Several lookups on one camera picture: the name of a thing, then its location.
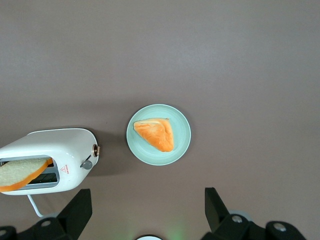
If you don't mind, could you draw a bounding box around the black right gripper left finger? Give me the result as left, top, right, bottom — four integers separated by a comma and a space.
0, 188, 93, 240

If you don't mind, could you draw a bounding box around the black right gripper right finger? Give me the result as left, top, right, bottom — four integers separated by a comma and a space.
201, 186, 308, 240

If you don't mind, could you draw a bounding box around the white two-slot toaster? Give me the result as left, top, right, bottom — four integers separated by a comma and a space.
0, 127, 102, 196

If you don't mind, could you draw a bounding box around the square toast bread slice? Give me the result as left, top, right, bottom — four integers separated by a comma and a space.
0, 156, 54, 193

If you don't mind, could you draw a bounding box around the light green round plate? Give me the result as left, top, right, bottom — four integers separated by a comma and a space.
126, 103, 192, 167

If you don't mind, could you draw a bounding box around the triangular orange bread piece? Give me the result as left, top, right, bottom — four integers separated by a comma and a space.
133, 117, 175, 153

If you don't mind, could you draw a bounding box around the brown table mat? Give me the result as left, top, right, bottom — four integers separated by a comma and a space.
0, 0, 320, 240

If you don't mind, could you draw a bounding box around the white toaster power cable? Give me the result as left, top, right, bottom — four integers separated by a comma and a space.
26, 194, 60, 218

